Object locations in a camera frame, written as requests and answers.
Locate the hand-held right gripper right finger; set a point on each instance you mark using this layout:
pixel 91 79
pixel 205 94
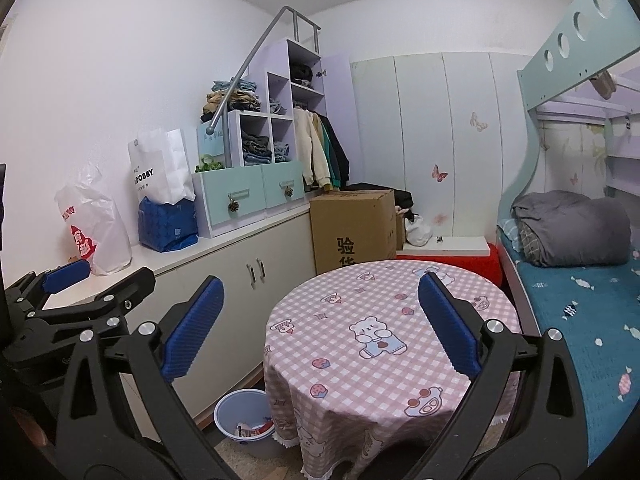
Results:
pixel 447 330

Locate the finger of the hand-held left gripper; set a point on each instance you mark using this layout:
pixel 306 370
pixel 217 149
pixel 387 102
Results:
pixel 130 290
pixel 67 274

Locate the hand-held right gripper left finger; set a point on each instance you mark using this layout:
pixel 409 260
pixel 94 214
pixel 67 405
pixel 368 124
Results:
pixel 195 330

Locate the light blue plastic bin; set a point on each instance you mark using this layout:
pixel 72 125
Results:
pixel 230 410

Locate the red and white wrapper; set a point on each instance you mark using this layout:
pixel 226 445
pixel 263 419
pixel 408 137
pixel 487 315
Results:
pixel 250 430

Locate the white plastic bag red print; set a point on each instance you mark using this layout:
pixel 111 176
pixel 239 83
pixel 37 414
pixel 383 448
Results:
pixel 100 220

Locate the long white floor cabinet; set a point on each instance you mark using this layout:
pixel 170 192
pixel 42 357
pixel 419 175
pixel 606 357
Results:
pixel 215 270

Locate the blue patterned packet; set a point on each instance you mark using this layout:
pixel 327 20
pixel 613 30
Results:
pixel 165 225

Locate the red storage box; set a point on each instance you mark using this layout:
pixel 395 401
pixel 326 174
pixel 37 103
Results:
pixel 490 265

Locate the white step ledge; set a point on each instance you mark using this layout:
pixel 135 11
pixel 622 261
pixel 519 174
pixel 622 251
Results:
pixel 460 245

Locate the small white plastic bag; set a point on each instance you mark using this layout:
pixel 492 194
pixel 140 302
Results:
pixel 417 232

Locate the pink checked tablecloth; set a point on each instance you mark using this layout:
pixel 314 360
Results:
pixel 350 300

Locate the plaid pillow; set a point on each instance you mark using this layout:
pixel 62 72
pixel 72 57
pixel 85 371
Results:
pixel 527 242

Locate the wide teal drawer unit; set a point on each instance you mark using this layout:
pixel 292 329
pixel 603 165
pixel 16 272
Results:
pixel 210 200

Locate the pinecone drawer pull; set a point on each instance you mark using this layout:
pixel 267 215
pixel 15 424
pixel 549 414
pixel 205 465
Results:
pixel 233 207
pixel 289 192

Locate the white paper bag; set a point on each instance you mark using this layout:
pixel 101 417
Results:
pixel 160 160

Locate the black cloth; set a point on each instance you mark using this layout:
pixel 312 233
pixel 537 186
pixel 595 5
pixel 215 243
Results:
pixel 405 200

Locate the teal candy print bedsheet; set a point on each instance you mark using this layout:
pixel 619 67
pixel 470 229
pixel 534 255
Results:
pixel 590 335

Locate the large brown cardboard box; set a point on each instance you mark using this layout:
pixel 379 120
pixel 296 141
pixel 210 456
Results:
pixel 350 220

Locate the green artificial plant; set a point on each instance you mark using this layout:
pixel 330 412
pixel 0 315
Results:
pixel 210 165

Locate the pink butterfly sticker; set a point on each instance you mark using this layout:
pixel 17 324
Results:
pixel 439 173

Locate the grey duvet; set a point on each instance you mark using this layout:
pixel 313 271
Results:
pixel 575 225

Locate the narrow teal drawer unit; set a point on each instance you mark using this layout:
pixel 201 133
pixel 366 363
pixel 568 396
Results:
pixel 277 177

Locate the dark folded clothes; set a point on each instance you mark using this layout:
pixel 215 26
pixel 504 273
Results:
pixel 256 150

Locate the folded blue jeans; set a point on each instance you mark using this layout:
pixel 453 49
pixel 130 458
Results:
pixel 281 152
pixel 278 107

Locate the white wardrobe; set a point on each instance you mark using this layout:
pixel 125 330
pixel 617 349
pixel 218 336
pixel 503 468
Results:
pixel 400 135

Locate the black hanging jacket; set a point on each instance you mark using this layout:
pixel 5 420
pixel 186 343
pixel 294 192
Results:
pixel 342 155

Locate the green hanging jacket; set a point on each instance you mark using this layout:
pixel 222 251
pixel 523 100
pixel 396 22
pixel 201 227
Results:
pixel 332 160

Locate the beige butterfly sticker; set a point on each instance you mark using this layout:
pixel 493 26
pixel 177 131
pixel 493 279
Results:
pixel 478 121

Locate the cream hanging jacket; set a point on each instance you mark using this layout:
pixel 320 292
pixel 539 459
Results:
pixel 307 150

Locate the pile of folded clothes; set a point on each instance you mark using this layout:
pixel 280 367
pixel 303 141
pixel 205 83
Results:
pixel 240 100

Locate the purple open shelf unit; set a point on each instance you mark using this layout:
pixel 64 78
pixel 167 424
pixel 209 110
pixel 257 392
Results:
pixel 280 60

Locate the folded black clothes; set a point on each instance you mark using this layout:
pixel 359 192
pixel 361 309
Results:
pixel 302 75

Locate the grey metal handrail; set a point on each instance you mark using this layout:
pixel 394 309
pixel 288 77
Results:
pixel 260 42

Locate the brown soft item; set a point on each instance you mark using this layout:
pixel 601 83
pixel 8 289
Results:
pixel 602 85

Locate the teal bunk bed frame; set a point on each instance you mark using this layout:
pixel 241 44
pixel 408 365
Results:
pixel 575 50

